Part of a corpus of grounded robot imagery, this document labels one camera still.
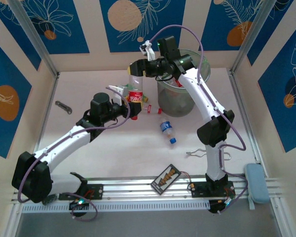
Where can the blue label water bottle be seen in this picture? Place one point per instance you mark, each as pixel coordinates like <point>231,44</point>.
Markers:
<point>165,127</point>

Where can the grey plastic bin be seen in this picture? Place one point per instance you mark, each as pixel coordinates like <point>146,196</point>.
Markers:
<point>177,103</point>

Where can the left control board green light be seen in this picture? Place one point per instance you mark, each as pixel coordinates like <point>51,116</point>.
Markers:
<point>79,202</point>

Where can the aluminium frame post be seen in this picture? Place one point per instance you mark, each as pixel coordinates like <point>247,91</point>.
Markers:
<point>255,32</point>
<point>34,37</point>

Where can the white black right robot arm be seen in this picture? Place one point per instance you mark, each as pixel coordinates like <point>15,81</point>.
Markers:
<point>213,158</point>

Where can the clear bottle with pink label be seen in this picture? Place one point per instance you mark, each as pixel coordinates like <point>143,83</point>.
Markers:
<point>149,108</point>

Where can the right control board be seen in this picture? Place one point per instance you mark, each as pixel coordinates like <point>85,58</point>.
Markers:
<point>220,205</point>

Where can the grey metal bracket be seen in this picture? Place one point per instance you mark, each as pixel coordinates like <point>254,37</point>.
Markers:
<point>62,105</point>

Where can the light blue zip case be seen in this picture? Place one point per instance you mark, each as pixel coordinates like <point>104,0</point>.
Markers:
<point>256,182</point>

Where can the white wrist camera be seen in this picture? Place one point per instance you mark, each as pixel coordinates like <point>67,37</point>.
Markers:
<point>117,91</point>
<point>148,49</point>

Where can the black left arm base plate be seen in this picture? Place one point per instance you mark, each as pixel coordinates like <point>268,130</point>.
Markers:
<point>97,191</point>

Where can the aluminium mounting rail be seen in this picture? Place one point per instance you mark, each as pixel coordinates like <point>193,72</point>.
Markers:
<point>128,191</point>

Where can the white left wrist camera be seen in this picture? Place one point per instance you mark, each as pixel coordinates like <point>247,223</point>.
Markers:
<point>117,91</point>

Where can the aluminium side rail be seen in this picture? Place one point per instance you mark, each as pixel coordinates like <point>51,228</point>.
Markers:
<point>48,108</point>
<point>246,118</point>

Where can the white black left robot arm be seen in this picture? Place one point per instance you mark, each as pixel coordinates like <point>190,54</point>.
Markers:
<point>64,142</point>

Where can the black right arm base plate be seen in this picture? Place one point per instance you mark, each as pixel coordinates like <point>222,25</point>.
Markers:
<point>199,191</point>

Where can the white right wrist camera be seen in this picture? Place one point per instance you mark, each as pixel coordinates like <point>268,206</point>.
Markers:
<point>148,49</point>

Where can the black board with orange connectors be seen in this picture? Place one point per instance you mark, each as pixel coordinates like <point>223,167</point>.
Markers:
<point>165,180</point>

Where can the cola bottle with red cap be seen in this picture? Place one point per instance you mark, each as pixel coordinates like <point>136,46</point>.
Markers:
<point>136,96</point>

